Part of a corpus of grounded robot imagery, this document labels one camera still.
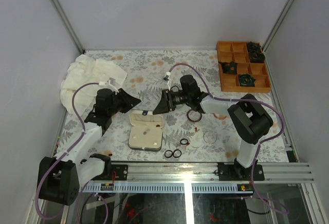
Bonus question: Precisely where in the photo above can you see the aluminium rail frame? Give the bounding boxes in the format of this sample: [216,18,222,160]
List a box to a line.
[38,161,316,194]

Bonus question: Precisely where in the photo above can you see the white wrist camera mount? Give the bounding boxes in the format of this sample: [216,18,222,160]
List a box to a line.
[162,71,171,86]
[98,78,118,92]

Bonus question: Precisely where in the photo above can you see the dark green fabric flower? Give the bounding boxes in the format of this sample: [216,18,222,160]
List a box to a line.
[238,73,256,87]

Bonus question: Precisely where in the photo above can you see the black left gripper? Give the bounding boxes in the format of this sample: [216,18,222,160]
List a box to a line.
[109,88,142,117]

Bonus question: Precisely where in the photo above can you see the dark fabric flower orange dots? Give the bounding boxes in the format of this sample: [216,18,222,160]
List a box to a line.
[220,61,237,74]

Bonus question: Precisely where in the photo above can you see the orange divided tray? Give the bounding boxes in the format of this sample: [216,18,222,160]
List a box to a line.
[216,41,271,93]

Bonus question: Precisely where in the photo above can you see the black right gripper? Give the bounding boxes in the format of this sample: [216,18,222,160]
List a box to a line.
[153,89,191,116]

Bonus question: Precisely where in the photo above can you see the pale green jade bangle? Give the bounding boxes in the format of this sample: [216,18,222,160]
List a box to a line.
[176,104,186,109]

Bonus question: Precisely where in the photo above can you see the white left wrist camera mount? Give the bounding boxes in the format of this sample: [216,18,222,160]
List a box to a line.
[98,78,118,92]

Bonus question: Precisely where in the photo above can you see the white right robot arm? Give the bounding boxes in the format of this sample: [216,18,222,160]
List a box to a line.
[153,74,273,180]

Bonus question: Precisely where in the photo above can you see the silver wire bangle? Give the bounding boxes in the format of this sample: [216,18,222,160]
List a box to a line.
[203,131,218,144]

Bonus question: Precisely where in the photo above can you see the cream and navy jewelry box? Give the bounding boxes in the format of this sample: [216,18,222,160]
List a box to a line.
[128,110,164,152]

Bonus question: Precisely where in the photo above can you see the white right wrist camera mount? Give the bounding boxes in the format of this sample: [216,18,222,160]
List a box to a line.
[162,71,171,86]

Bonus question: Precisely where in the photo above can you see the white crumpled cloth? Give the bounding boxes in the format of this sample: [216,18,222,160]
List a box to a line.
[60,55,127,115]

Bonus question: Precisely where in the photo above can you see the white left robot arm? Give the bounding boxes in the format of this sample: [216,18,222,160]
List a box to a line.
[35,88,141,206]

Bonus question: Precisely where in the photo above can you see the dark purple bangle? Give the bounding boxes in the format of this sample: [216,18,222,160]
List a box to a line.
[187,110,202,123]

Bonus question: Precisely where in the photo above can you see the orange-red bangle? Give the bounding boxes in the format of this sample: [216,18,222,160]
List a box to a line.
[213,114,227,120]

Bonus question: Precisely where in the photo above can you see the black bangle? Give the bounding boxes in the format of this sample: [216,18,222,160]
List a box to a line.
[170,85,181,92]

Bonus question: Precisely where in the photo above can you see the floral table mat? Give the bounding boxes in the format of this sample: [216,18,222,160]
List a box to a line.
[56,49,290,163]

